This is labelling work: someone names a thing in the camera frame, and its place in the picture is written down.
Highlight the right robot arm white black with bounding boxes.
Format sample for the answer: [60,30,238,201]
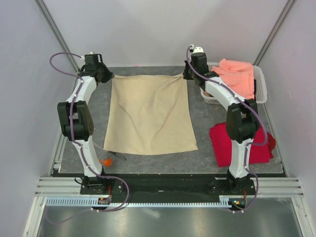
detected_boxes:
[183,44,268,195]

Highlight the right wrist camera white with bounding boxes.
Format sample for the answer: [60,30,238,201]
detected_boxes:
[189,44,204,54]

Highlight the white plastic basket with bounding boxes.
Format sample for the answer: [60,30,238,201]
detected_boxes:
[200,66,267,105]

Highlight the red cloth napkin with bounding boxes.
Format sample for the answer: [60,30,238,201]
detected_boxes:
[209,122,276,167]

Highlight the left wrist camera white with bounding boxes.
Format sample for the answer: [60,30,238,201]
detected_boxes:
[79,51,94,61]

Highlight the orange plastic spoon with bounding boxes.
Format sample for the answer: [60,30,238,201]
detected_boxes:
[99,158,113,167]

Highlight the dark cloth in basket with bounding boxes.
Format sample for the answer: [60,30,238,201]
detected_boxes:
[254,79,257,97]

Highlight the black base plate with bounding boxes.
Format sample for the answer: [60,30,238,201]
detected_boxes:
[76,172,259,213]

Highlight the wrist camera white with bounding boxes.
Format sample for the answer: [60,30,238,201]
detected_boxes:
[79,51,94,61]
[189,44,204,54]

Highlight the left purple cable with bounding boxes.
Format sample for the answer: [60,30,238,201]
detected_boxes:
[44,52,130,224]

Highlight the beige cloth napkin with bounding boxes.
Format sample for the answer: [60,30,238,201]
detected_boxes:
[104,75,198,156]

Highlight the patterned cloth in basket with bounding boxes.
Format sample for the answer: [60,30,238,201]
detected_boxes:
[203,91,212,97]

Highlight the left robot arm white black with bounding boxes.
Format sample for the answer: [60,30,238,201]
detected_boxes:
[57,52,114,178]

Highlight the salmon pink cloth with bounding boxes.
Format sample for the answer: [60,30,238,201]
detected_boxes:
[211,59,255,99]

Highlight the white slotted cable duct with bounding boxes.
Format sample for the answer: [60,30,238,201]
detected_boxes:
[46,197,246,208]

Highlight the black knife clear handle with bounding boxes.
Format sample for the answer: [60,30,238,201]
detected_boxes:
[93,141,127,160]

